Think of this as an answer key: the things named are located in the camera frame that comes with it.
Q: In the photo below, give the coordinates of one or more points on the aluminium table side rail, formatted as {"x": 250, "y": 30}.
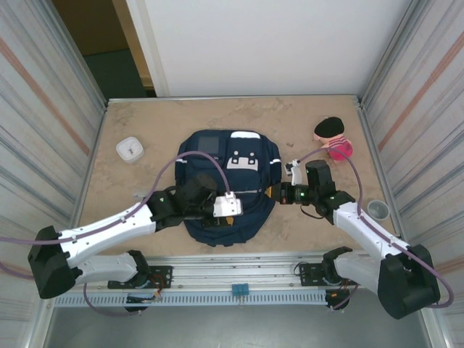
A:
{"x": 99, "y": 123}
{"x": 366, "y": 123}

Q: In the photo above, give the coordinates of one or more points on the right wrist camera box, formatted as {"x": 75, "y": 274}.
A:
{"x": 295, "y": 174}

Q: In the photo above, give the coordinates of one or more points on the aluminium front rail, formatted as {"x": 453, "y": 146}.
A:
{"x": 235, "y": 270}

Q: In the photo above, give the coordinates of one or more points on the white door frame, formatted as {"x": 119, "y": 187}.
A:
{"x": 145, "y": 36}

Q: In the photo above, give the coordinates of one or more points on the blue terminal clip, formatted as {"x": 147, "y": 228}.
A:
{"x": 240, "y": 290}

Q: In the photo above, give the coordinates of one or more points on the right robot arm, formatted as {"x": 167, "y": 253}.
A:
{"x": 366, "y": 232}

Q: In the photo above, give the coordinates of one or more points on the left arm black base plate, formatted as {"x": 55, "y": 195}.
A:
{"x": 161, "y": 275}

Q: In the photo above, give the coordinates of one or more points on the clear bag with blue pens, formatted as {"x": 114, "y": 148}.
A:
{"x": 138, "y": 195}

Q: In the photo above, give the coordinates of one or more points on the plush doll pink dress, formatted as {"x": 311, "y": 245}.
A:
{"x": 328, "y": 128}

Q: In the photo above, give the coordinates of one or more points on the navy blue backpack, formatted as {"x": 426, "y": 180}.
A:
{"x": 250, "y": 177}

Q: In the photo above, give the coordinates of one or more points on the white square alarm clock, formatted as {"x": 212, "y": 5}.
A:
{"x": 129, "y": 148}

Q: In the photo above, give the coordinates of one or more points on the gray cup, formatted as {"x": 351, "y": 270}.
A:
{"x": 377, "y": 210}

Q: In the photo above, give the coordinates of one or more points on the aluminium back rail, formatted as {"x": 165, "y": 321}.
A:
{"x": 232, "y": 98}

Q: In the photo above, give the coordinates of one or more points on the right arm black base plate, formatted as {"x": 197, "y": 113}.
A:
{"x": 308, "y": 272}

